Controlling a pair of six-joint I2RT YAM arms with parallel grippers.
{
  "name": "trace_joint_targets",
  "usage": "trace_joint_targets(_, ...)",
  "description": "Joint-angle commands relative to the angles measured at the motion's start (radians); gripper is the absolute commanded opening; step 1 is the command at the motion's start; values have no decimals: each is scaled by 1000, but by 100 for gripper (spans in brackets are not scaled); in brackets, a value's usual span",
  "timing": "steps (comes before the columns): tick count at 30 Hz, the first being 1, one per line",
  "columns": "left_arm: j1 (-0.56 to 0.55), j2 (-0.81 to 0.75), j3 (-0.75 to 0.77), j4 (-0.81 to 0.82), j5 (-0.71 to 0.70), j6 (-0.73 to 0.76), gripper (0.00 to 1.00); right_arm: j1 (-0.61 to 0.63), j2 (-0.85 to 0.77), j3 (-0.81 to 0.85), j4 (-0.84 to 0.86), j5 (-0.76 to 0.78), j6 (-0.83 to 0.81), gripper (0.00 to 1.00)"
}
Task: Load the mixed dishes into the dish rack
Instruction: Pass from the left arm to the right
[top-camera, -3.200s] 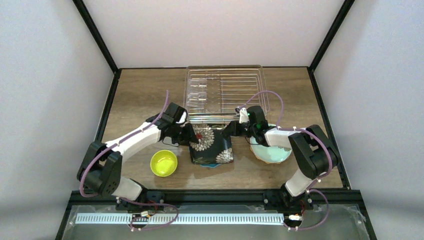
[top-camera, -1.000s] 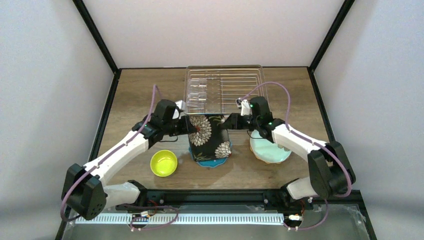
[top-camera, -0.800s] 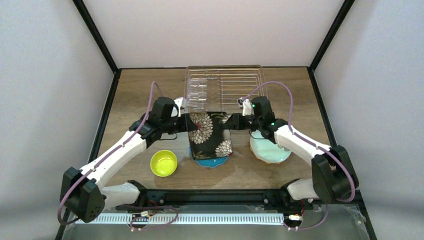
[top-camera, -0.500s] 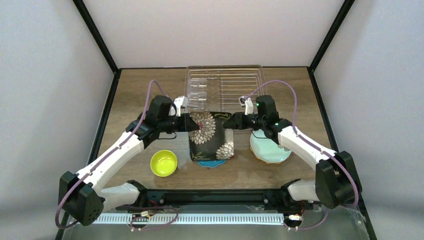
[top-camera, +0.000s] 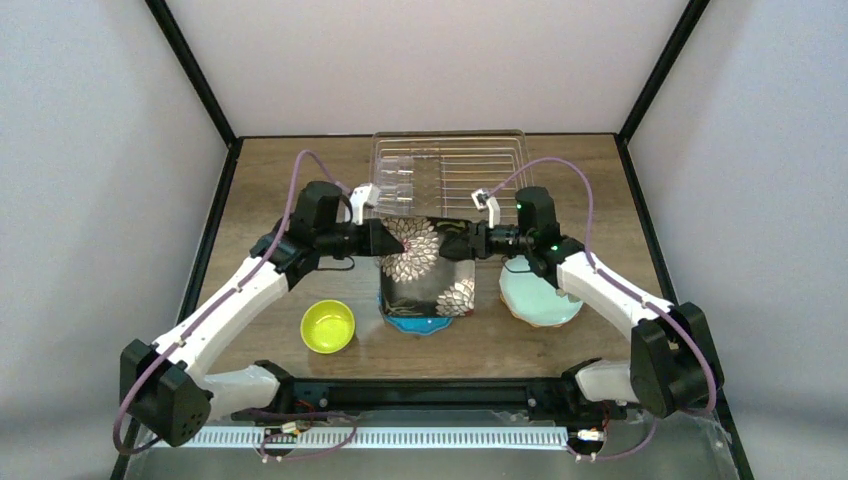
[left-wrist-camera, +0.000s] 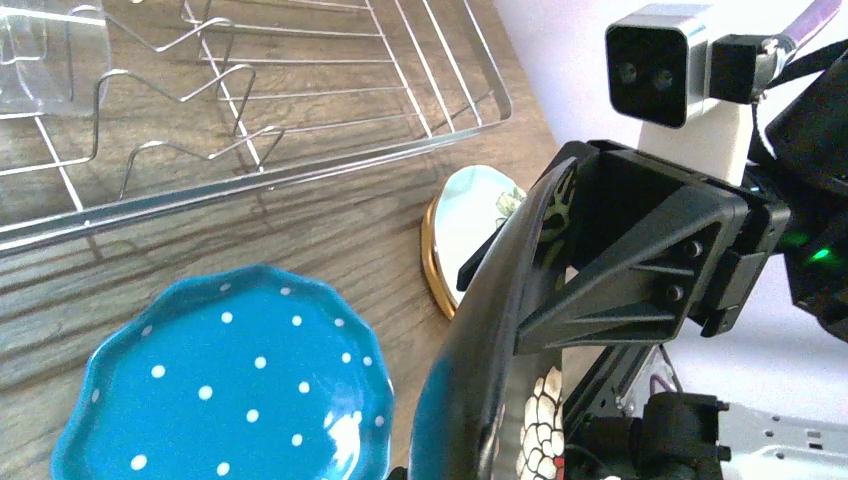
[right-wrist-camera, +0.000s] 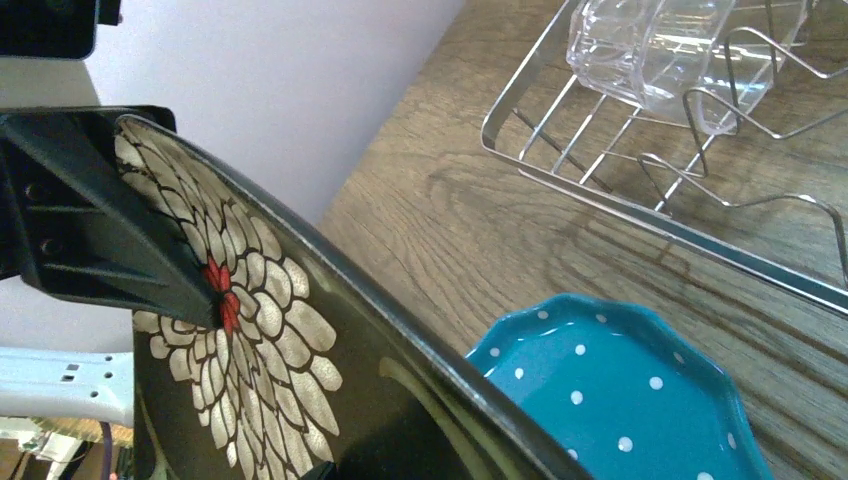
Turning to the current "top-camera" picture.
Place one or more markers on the left black frame post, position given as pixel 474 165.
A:
pixel 173 34

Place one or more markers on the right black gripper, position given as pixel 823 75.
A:
pixel 477 239

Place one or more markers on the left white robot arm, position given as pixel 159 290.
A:
pixel 275 265

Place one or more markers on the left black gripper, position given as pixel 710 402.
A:
pixel 370 237

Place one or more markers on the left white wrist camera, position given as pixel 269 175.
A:
pixel 364 196

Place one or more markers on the clear plastic glass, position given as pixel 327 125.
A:
pixel 396 200
pixel 394 171

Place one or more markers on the yellow-green small bowl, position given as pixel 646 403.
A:
pixel 327 327

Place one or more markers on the metal wire dish rack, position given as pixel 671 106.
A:
pixel 450 165

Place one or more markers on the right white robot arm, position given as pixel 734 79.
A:
pixel 672 365

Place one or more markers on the blue plate under square plate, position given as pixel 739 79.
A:
pixel 423 326

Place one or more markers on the white slotted cable duct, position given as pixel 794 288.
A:
pixel 326 437

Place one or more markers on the black floral square plate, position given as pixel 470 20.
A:
pixel 419 282

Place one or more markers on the light blue floral plate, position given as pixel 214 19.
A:
pixel 519 283

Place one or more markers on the black frame post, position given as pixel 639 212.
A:
pixel 173 34
pixel 671 51

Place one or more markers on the right black frame post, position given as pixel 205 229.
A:
pixel 671 51

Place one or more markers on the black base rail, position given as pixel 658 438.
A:
pixel 424 391

